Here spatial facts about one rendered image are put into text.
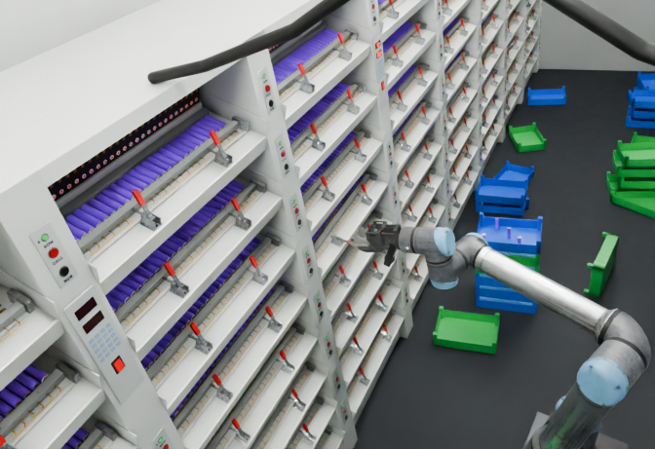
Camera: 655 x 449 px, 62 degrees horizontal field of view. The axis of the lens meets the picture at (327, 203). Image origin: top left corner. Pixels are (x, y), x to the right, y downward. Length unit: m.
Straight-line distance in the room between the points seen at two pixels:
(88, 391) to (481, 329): 2.12
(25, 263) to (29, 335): 0.14
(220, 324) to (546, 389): 1.68
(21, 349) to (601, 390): 1.34
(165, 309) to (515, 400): 1.79
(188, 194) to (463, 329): 1.95
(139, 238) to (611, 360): 1.20
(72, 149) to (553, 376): 2.30
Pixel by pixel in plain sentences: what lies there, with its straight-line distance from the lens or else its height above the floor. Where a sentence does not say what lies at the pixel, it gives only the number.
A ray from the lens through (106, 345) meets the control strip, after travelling 1.20.
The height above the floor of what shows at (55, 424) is 1.36.
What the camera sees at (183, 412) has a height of 1.00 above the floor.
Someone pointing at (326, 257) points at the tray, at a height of 0.96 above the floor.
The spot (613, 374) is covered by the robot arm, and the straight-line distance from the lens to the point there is 1.62.
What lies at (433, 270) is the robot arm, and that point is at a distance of 1.83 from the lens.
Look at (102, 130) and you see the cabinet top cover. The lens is 1.10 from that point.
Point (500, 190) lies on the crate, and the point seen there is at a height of 0.08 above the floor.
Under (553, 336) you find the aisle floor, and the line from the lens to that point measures 2.96.
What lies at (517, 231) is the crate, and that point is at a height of 0.40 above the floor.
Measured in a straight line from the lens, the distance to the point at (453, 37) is 3.18.
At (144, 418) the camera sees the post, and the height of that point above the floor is 1.19.
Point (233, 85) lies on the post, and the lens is 1.48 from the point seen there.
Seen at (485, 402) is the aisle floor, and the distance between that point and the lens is 2.69.
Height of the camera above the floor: 2.18
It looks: 33 degrees down
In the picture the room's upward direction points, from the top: 11 degrees counter-clockwise
